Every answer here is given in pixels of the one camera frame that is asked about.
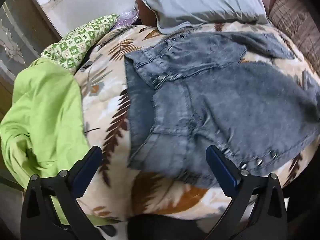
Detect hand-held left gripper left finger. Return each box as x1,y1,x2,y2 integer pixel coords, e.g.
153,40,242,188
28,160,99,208
20,145,106,240

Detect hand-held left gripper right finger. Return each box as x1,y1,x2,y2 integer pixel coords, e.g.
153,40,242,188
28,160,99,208
205,145,291,240

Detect grey denim pants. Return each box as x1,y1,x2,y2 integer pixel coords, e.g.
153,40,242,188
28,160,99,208
124,31,320,189

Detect lime green sheet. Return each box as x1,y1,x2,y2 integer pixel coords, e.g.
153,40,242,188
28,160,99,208
0,57,120,228

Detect leaf print fleece blanket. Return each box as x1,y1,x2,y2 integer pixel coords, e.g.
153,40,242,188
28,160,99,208
74,22,316,240

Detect green patterned pillow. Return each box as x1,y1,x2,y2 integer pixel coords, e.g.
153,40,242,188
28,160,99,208
41,14,120,74

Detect wooden cabinet with glass door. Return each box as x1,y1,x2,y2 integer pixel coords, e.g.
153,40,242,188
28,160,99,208
0,0,63,120

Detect clear purple plastic bag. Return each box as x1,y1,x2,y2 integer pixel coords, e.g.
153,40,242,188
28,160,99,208
114,6,140,28

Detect brown striped quilt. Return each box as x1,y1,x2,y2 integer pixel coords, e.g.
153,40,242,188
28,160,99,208
269,0,320,68

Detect light grey pillow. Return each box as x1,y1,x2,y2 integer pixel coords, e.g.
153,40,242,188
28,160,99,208
136,0,276,34

